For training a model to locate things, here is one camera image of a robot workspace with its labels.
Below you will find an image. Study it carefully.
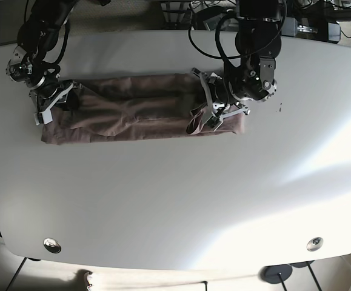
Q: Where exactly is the white orange shoe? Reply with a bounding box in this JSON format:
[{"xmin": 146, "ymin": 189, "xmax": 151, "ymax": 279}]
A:
[{"xmin": 84, "ymin": 272, "xmax": 93, "ymax": 291}]

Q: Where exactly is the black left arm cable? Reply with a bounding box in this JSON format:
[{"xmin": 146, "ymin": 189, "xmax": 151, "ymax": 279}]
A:
[{"xmin": 188, "ymin": 0, "xmax": 288, "ymax": 67}]

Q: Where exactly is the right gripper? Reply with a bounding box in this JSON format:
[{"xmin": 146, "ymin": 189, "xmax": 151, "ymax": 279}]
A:
[{"xmin": 29, "ymin": 80, "xmax": 82, "ymax": 125}]

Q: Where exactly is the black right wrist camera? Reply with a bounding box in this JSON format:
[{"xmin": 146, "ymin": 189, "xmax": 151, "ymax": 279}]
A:
[{"xmin": 61, "ymin": 91, "xmax": 80, "ymax": 111}]

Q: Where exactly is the right black floor stand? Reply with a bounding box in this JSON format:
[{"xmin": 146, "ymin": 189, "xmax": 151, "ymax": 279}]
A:
[{"xmin": 291, "ymin": 261, "xmax": 322, "ymax": 291}]

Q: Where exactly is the table cable grommet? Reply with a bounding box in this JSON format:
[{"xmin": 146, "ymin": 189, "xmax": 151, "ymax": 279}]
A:
[
  {"xmin": 43, "ymin": 238, "xmax": 62, "ymax": 254},
  {"xmin": 306, "ymin": 236, "xmax": 324, "ymax": 252}
]

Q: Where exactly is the mauve pink T-shirt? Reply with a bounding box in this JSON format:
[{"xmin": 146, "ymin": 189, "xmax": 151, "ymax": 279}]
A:
[{"xmin": 41, "ymin": 74, "xmax": 244, "ymax": 145}]

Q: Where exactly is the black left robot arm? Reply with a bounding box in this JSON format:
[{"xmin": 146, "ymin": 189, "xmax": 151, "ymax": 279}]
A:
[{"xmin": 187, "ymin": 1, "xmax": 287, "ymax": 135}]

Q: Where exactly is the black floor stand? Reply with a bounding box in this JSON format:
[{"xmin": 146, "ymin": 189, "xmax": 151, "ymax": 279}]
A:
[
  {"xmin": 291, "ymin": 261, "xmax": 322, "ymax": 291},
  {"xmin": 259, "ymin": 264, "xmax": 293, "ymax": 291}
]

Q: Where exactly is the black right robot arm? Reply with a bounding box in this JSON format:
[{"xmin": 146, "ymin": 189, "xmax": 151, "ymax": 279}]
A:
[{"xmin": 6, "ymin": 1, "xmax": 79, "ymax": 125}]

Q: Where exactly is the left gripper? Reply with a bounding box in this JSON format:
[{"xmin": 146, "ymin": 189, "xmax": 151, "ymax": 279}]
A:
[{"xmin": 191, "ymin": 68, "xmax": 250, "ymax": 130}]

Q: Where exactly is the left black floor stand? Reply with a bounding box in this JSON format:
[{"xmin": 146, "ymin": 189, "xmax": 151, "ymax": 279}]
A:
[{"xmin": 259, "ymin": 264, "xmax": 293, "ymax": 291}]

